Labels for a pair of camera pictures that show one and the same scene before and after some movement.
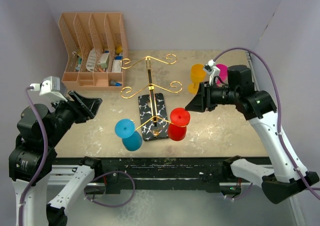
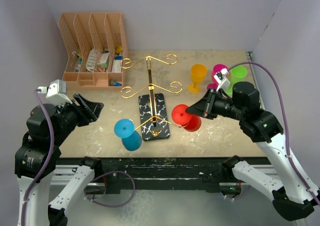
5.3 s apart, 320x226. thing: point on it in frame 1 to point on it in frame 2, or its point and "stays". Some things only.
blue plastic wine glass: x=132 y=140 stays
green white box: x=102 y=59 stays
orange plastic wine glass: x=198 y=75 stays
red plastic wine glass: x=180 y=117 to x=190 y=122
